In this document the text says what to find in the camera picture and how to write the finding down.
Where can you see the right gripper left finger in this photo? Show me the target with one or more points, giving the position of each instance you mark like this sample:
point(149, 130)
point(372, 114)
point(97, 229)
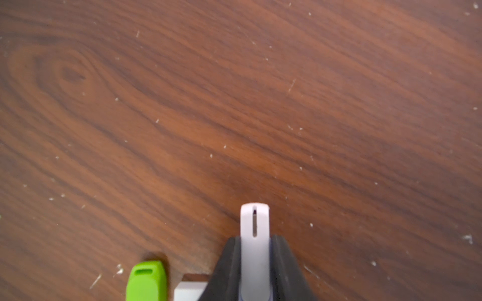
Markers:
point(225, 280)

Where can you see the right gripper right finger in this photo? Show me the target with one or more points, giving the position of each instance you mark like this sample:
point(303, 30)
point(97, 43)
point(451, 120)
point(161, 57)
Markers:
point(288, 281)

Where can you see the white lilac usb drive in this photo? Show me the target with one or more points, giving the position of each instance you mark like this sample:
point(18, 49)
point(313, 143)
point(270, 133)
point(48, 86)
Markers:
point(255, 275)

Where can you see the green usb flash drive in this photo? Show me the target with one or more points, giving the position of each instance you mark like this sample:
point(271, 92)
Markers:
point(147, 281)

